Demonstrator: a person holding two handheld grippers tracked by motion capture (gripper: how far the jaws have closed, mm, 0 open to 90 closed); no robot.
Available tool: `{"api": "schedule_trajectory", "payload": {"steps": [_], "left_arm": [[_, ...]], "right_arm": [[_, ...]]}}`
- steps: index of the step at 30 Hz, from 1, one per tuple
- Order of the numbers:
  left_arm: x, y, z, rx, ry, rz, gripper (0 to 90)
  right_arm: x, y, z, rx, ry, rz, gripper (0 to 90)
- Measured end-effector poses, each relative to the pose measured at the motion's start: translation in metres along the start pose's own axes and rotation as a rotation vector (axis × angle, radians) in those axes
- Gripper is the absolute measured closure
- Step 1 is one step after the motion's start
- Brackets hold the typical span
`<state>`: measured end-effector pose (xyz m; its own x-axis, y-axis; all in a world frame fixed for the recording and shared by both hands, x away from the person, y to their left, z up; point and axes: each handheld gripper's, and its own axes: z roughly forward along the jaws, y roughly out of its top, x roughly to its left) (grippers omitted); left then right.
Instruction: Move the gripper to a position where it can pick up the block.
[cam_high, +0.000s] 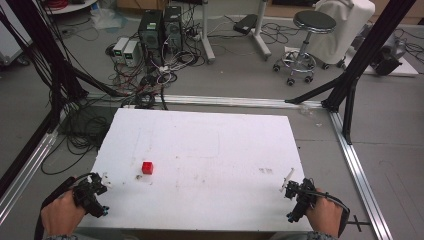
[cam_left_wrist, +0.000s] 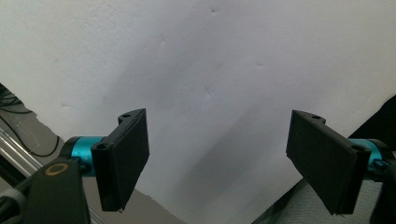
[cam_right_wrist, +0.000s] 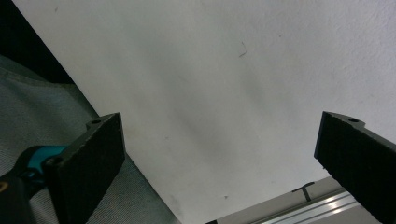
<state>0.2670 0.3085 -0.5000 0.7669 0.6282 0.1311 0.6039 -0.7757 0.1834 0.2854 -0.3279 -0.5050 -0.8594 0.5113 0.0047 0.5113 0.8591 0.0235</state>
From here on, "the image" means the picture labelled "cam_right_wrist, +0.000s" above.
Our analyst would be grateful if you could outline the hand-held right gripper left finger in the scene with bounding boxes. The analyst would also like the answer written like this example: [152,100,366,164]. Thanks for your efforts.
[42,112,126,224]

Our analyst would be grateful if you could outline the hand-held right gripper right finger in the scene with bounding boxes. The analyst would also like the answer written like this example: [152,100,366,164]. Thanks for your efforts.
[314,110,396,224]

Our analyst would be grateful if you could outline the grey cloth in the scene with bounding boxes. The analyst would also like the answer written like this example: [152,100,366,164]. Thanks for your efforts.
[0,55,182,224]

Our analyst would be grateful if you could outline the aluminium frame rail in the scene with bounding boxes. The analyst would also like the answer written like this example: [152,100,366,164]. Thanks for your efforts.
[250,188,364,224]

